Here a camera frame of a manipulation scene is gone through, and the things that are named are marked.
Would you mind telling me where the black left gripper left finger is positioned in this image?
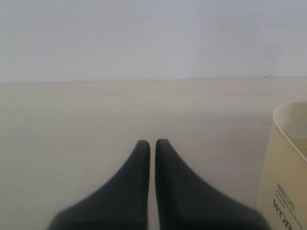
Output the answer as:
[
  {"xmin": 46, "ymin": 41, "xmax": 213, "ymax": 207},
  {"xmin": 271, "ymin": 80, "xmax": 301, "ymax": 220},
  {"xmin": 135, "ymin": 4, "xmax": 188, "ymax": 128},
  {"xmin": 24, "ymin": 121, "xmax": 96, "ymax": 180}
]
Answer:
[{"xmin": 48, "ymin": 140, "xmax": 150, "ymax": 230}]

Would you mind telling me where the cream plastic container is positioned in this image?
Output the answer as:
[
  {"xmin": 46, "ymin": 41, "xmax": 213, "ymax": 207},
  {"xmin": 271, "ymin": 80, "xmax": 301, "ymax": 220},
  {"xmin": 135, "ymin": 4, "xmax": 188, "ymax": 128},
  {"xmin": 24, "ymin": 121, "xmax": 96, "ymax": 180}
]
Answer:
[{"xmin": 257, "ymin": 102, "xmax": 307, "ymax": 230}]

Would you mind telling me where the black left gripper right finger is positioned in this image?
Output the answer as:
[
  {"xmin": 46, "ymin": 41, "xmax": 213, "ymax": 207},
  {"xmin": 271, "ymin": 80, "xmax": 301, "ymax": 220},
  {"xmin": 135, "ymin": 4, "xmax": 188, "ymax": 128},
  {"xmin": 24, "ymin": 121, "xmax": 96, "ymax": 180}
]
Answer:
[{"xmin": 155, "ymin": 139, "xmax": 270, "ymax": 230}]

